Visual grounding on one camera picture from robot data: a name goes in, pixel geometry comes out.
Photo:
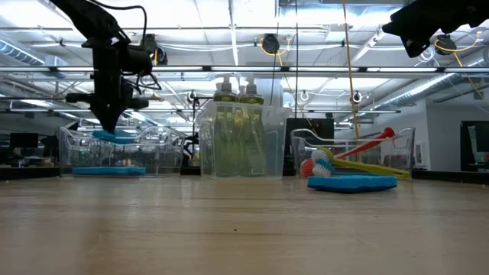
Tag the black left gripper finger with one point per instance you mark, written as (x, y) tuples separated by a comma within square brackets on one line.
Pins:
[(102, 116), (116, 116)]

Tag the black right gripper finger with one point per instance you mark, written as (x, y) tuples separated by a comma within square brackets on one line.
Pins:
[(412, 30)]

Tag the light blue sponge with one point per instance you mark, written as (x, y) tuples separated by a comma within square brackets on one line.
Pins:
[(118, 139), (351, 184)]

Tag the dark blue sponge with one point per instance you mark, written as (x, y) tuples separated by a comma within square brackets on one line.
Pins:
[(109, 171)]

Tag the red dish brush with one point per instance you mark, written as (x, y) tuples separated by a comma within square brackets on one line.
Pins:
[(382, 136)]

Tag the yellow-green dish brush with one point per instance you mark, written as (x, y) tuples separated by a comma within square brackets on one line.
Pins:
[(366, 166)]

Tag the blue dish brush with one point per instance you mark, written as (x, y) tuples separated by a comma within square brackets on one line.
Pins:
[(329, 166)]

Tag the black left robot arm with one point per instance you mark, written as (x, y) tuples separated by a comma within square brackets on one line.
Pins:
[(91, 21)]

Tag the shallow clear plastic bin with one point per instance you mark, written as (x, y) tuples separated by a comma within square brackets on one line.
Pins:
[(164, 156), (401, 153)]

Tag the long ceiling light strip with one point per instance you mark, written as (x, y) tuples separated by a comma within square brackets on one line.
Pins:
[(191, 68)]

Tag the small black monitor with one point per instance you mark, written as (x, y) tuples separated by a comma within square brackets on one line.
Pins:
[(23, 140)]

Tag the dark desk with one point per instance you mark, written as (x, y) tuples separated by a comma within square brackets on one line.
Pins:
[(30, 172)]

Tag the black rectangular screen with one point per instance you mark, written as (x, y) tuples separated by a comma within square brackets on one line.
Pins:
[(309, 123)]

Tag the dark bench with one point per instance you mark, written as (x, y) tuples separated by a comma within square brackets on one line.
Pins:
[(451, 176)]

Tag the tall clear plastic bin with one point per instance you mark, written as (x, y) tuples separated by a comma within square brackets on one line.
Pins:
[(275, 145)]

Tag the white wall poster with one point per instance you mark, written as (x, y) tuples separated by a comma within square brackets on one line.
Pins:
[(420, 153)]

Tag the black wall screen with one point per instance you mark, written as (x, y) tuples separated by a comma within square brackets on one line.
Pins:
[(467, 153)]

